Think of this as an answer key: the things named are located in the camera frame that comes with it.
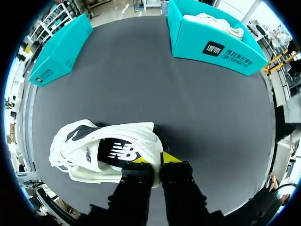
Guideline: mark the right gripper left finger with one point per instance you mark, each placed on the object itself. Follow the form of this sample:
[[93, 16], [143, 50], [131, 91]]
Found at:
[[135, 179]]

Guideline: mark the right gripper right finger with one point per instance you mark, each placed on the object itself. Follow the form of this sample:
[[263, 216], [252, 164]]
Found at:
[[178, 181]]

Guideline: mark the white shoe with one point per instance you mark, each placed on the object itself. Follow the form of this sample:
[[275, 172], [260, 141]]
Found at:
[[75, 150]]

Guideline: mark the open teal box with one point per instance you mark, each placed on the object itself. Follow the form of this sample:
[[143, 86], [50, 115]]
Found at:
[[207, 42]]

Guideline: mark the closed teal box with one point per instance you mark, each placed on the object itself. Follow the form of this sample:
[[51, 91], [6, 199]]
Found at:
[[63, 49]]

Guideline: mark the white crumpled paper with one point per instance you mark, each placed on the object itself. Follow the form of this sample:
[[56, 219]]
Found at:
[[216, 22]]

